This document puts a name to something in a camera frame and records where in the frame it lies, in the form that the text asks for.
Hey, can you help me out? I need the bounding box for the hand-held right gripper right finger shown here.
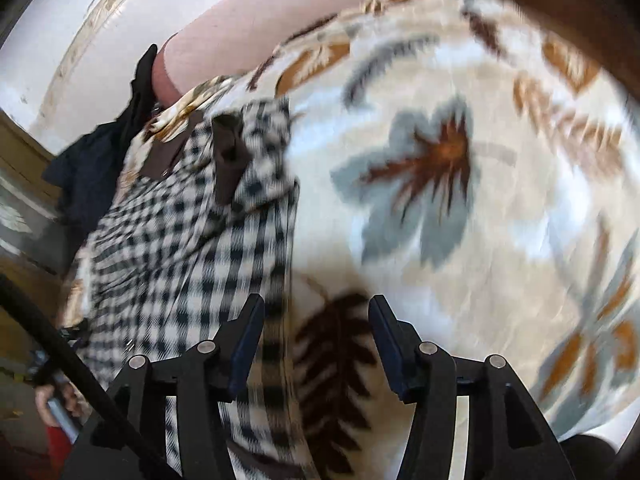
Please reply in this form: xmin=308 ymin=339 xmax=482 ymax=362
xmin=367 ymin=295 xmax=581 ymax=480

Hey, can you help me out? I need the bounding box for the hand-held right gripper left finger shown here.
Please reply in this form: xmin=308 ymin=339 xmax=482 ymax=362
xmin=65 ymin=293 xmax=266 ymax=480

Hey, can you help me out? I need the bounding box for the black white checkered garment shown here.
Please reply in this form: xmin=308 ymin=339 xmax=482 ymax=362
xmin=75 ymin=97 xmax=311 ymax=480

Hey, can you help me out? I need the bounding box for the floral printed blanket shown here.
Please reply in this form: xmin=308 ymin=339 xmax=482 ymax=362
xmin=60 ymin=0 xmax=640 ymax=480

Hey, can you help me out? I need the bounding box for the dark navy cloth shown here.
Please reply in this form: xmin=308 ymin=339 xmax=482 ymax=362
xmin=42 ymin=44 xmax=160 ymax=241

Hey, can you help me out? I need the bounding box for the wooden furniture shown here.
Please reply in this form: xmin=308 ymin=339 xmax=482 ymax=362
xmin=0 ymin=110 xmax=58 ymax=281

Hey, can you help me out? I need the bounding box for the pink pillow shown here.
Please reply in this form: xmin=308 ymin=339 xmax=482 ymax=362
xmin=151 ymin=0 xmax=453 ymax=107

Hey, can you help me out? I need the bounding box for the wooden headboard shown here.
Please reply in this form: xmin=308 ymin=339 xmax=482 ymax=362
xmin=489 ymin=0 xmax=640 ymax=108

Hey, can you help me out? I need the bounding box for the black cable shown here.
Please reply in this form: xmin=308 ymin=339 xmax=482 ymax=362
xmin=0 ymin=274 xmax=173 ymax=480

